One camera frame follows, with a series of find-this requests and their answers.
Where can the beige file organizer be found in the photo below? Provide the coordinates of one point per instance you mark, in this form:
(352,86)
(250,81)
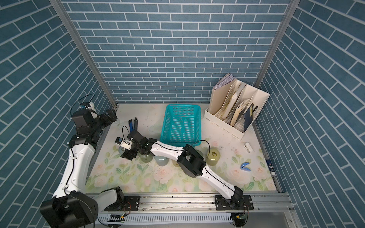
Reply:
(229,103)

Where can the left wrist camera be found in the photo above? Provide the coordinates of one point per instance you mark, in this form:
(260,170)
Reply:
(88,105)

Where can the purple-grey folder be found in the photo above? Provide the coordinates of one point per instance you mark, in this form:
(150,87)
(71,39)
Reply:
(228,78)

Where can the teal plastic basket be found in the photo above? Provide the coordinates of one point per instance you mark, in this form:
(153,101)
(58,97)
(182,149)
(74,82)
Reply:
(182,125)

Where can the blue clip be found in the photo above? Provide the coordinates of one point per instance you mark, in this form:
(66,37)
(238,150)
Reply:
(245,166)

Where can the yellow-green tea canister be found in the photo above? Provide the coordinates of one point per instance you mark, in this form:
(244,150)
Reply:
(213,157)

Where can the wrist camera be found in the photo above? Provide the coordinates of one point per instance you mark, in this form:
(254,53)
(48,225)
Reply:
(88,105)
(121,142)

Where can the small white object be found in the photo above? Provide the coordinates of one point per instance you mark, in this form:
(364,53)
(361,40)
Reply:
(248,147)

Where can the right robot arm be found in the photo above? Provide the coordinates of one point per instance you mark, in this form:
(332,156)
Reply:
(189,160)

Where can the grey-blue tea canister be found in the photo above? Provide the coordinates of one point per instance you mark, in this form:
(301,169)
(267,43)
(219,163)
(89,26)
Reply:
(161,161)
(121,150)

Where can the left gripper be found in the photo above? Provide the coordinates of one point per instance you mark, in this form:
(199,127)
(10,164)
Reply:
(113,117)

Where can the marker pen at wall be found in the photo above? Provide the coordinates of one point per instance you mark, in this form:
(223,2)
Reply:
(271,167)

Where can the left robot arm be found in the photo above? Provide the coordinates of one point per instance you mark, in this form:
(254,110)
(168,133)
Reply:
(69,206)

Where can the dark blue booklet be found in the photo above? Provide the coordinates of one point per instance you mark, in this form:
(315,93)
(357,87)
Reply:
(248,117)

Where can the aluminium front rail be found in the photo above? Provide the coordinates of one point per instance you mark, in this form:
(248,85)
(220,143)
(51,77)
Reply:
(201,210)

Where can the blue stapler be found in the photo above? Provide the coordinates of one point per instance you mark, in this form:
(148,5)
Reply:
(133,124)

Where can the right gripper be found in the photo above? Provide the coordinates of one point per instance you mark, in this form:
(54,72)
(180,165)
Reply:
(128,154)

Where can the dark green tea canister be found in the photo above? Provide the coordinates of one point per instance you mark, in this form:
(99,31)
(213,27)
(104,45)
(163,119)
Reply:
(201,154)

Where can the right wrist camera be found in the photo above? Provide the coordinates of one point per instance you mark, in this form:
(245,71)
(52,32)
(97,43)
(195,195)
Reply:
(121,142)

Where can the yellow tea canister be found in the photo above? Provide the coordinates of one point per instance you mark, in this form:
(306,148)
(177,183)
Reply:
(175,164)

